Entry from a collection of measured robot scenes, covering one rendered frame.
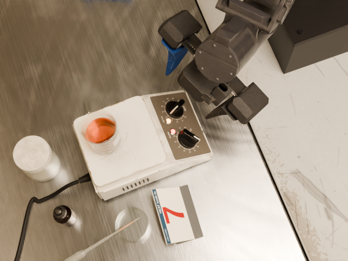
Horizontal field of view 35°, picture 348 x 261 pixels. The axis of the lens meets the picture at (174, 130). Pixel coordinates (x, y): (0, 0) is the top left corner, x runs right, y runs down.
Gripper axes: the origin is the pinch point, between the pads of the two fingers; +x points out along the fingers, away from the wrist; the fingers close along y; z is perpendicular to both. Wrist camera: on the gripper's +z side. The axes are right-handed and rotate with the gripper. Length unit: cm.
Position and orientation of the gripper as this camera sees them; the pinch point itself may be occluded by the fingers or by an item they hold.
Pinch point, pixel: (197, 84)
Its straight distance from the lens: 85.0
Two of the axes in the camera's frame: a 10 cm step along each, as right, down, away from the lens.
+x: -4.4, 4.6, 7.7
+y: 6.7, 7.4, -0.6
